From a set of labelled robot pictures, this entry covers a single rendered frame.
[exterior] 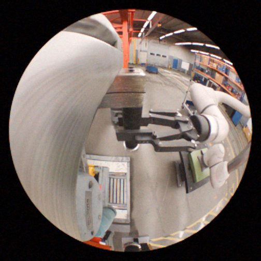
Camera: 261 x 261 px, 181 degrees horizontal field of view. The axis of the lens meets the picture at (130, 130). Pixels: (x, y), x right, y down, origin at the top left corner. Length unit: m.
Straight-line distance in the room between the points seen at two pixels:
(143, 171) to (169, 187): 0.38
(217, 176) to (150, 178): 0.72
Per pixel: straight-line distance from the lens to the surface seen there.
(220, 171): 0.76
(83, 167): 0.39
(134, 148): 0.23
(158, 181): 1.02
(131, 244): 0.28
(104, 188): 0.86
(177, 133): 0.19
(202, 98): 0.37
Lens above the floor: 0.97
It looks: 51 degrees down
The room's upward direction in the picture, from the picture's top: straight up
